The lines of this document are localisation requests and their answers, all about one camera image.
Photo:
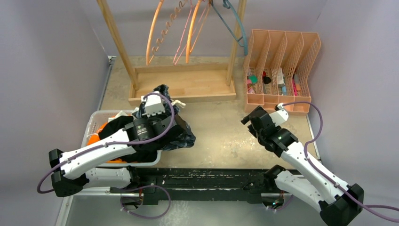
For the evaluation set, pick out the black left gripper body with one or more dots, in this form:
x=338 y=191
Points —
x=164 y=118

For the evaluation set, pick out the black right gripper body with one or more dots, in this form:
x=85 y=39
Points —
x=255 y=133

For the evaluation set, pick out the dark camouflage shorts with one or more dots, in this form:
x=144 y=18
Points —
x=166 y=142

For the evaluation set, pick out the black shorts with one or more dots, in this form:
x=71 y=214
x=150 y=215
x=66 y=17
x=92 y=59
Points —
x=137 y=129

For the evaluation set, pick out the white shorts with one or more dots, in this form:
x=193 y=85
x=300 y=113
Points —
x=124 y=113

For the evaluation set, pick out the pink thin hanger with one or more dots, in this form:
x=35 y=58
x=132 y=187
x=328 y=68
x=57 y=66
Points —
x=183 y=39

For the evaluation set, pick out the pink plastic file organizer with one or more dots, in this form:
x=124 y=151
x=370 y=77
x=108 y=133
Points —
x=282 y=62

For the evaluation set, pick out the orange hanger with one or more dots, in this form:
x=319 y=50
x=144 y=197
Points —
x=154 y=41
x=197 y=19

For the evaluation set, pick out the white plastic basket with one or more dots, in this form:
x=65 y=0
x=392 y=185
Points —
x=96 y=122

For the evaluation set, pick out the orange shorts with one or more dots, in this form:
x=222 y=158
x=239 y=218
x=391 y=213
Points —
x=94 y=137

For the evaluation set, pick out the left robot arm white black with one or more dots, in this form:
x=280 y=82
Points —
x=124 y=143

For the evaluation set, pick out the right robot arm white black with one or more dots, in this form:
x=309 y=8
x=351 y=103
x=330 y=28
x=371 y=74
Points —
x=336 y=201

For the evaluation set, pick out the pink small bottle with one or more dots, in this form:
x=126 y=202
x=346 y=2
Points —
x=250 y=88

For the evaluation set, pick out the wooden clothes rack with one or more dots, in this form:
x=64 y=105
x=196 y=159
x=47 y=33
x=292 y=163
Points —
x=186 y=82

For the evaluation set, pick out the green small item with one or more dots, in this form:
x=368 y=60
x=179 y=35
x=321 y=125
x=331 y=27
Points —
x=253 y=79

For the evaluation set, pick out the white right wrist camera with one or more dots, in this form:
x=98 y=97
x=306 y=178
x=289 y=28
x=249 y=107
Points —
x=280 y=115

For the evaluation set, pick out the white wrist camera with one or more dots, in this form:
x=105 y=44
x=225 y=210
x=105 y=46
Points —
x=280 y=115
x=152 y=105

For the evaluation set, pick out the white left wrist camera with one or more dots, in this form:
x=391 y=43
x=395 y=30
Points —
x=152 y=105

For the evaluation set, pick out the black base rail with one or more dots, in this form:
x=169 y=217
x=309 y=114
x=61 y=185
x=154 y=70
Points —
x=190 y=184

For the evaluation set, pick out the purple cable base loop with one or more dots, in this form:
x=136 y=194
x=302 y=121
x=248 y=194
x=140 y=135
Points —
x=146 y=201

